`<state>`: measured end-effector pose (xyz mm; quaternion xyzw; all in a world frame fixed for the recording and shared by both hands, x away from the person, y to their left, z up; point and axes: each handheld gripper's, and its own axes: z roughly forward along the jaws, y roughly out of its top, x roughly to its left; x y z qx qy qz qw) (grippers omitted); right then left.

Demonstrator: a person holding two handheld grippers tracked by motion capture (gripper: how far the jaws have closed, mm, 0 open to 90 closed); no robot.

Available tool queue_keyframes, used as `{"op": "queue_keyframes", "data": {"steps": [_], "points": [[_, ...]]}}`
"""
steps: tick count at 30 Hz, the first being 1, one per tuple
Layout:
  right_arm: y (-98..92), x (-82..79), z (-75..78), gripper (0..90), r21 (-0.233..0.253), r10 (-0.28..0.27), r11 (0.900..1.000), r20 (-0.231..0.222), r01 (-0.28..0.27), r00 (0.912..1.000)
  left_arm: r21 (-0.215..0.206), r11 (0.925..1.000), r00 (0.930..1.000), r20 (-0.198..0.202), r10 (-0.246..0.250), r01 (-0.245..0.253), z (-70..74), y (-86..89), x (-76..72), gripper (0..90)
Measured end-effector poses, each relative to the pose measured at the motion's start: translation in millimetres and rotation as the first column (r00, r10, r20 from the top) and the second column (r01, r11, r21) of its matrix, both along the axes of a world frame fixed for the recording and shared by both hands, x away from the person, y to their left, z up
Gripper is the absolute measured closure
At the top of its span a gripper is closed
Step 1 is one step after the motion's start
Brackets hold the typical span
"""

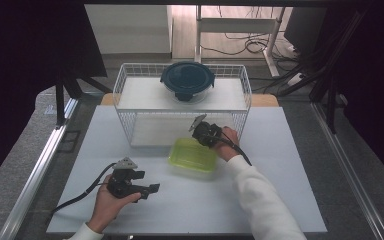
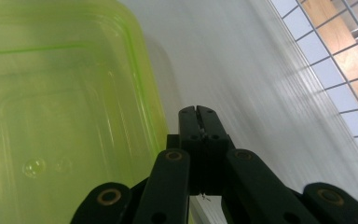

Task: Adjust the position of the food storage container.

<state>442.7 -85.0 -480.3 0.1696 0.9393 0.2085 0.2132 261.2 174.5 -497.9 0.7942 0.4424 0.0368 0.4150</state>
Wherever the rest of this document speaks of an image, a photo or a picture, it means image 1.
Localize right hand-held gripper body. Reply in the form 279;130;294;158
188;113;223;149

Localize wooden table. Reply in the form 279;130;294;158
100;93;280;108

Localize black curtain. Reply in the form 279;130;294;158
326;0;384;194
0;0;108;195

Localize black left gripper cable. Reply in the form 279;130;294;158
48;162;118;218

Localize black metal stand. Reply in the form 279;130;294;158
54;74;113;130
278;9;364;135

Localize aluminium rail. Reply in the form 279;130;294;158
310;101;384;240
0;98;80;240

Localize person's right hand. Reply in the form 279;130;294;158
213;126;241;163

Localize white desk frame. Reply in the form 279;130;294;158
194;4;286;79

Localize green rectangular plastic container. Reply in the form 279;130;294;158
167;137;219;178

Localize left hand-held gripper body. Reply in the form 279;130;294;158
106;157;150;200

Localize white power strip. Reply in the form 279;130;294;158
285;72;304;88

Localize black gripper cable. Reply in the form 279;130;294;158
217;127;253;167
48;162;118;218

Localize person's left hand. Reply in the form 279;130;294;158
87;174;143;234

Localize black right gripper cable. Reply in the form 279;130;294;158
217;127;253;167

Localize black floor cables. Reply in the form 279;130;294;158
199;5;303;63

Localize white table board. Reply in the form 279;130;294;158
45;105;328;234

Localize white wire shelf rack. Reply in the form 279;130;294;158
112;62;253;148

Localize white cabinet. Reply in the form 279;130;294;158
83;4;174;55

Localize round dark blue lidded container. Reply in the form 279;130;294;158
160;60;216;103

